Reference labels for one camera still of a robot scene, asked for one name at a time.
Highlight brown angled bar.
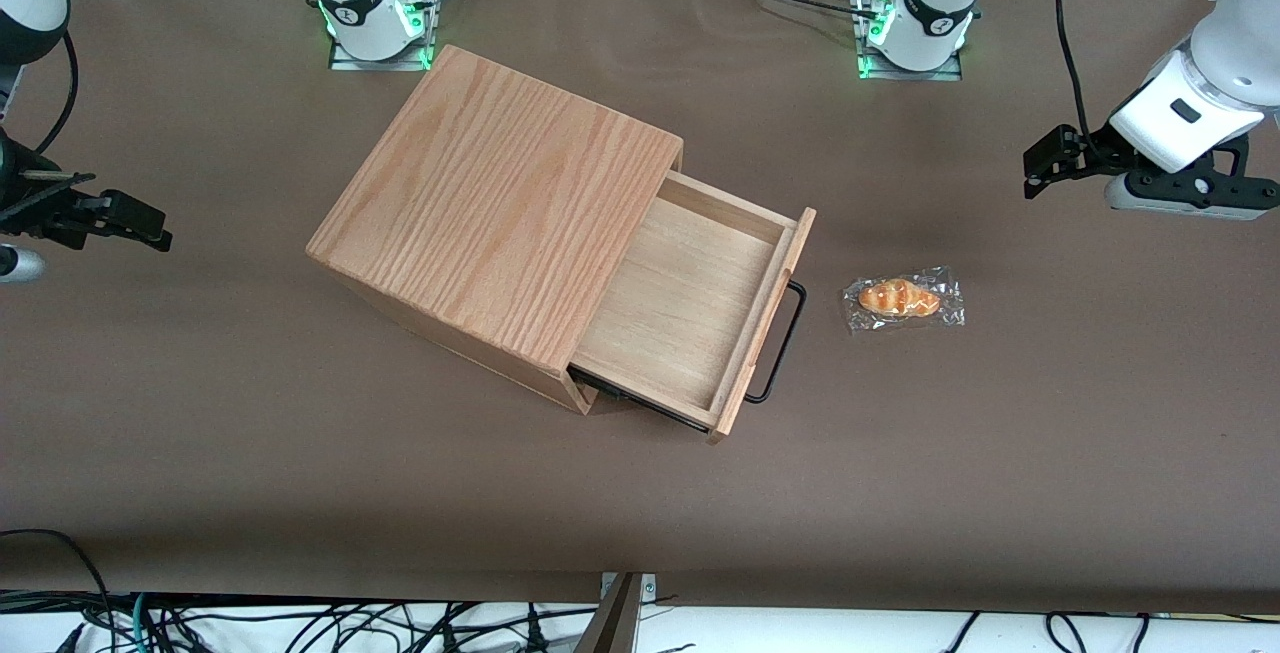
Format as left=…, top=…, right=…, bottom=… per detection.
left=575, top=573, right=641, bottom=653

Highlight small metal bracket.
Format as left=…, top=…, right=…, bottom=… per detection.
left=600, top=573, right=658, bottom=606

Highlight dark looped cable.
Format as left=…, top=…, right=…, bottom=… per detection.
left=0, top=529, right=113, bottom=634

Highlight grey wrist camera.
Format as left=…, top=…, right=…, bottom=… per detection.
left=0, top=245, right=47, bottom=285
left=1104, top=169, right=1280, bottom=223

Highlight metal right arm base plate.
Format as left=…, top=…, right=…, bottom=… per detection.
left=328, top=33, right=436, bottom=72

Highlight tangled black cables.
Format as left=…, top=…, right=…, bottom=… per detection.
left=150, top=598, right=601, bottom=653

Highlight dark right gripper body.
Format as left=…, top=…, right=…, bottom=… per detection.
left=0, top=131, right=41, bottom=239

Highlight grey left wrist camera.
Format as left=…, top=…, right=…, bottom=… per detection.
left=1104, top=169, right=1280, bottom=223

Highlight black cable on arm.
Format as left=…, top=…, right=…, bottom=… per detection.
left=1056, top=0, right=1106, bottom=159
left=33, top=31, right=81, bottom=156

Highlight large table cover sheet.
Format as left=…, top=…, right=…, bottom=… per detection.
left=0, top=0, right=1280, bottom=616

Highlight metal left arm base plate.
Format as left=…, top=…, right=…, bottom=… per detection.
left=858, top=51, right=963, bottom=83

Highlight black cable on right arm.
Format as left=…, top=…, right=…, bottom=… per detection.
left=33, top=31, right=81, bottom=156

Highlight light wooden drawer cabinet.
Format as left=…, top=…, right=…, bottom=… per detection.
left=305, top=44, right=686, bottom=417

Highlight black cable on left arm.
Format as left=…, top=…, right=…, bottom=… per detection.
left=1056, top=0, right=1106, bottom=159

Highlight bread roll in plastic wrap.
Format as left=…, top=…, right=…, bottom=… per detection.
left=842, top=266, right=967, bottom=334

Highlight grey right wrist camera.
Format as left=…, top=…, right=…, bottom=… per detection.
left=0, top=245, right=47, bottom=285

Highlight wooden cabinet drawer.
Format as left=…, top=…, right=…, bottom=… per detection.
left=568, top=170, right=817, bottom=446

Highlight black wire drawer handle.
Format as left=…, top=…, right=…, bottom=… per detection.
left=743, top=280, right=809, bottom=406

